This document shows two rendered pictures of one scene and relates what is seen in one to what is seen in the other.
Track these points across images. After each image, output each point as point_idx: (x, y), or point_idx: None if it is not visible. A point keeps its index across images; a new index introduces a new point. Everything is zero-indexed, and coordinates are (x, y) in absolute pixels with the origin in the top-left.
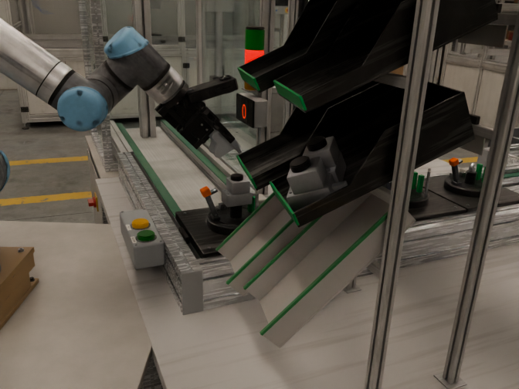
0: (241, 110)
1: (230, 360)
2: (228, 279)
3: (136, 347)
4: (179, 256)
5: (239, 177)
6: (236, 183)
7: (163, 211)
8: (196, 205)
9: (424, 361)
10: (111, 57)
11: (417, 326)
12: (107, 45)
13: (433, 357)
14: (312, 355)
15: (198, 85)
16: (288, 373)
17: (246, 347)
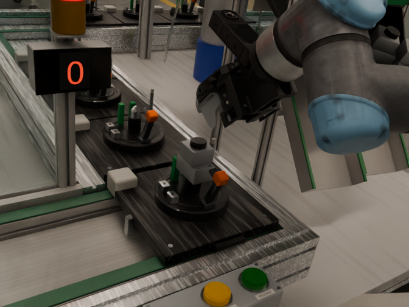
0: (62, 75)
1: (347, 239)
2: (365, 177)
3: (374, 304)
4: (286, 242)
5: (204, 139)
6: (210, 146)
7: (154, 278)
8: (55, 270)
9: (288, 156)
10: (375, 25)
11: (251, 151)
12: (380, 7)
13: (282, 152)
14: (312, 198)
15: (240, 36)
16: (339, 210)
17: (325, 231)
